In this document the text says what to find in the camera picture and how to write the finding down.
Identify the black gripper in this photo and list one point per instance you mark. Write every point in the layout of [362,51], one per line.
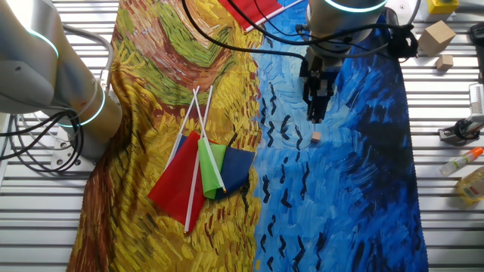
[321,68]

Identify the small wooden block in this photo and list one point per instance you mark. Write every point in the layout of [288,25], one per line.
[315,136]

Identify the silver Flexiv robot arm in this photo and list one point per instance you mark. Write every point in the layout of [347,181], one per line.
[30,56]

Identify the large wooden block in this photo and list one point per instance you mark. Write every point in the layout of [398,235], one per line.
[436,37]

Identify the Van Gogh painting print cloth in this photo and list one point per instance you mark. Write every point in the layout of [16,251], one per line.
[340,196]

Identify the small navy flag white stick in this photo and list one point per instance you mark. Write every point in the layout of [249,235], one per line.
[236,170]

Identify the large red flag white stick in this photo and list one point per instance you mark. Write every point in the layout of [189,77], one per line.
[249,9]

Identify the small green flag white stick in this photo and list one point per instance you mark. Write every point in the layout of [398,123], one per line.
[210,170]

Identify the medium wooden cube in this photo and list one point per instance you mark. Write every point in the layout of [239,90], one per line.
[444,62]

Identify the black clamp tool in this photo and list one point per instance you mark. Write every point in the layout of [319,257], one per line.
[459,130]

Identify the clear spray bottle orange cap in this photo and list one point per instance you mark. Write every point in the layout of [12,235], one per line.
[459,162]

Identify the small red flag white stick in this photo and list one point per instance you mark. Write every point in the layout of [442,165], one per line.
[175,189]

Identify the yellow liquid plastic bottle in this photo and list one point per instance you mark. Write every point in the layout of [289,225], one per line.
[472,186]

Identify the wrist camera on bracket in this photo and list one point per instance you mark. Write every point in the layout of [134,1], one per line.
[404,41]

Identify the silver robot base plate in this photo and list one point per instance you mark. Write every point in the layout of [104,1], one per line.
[66,156]

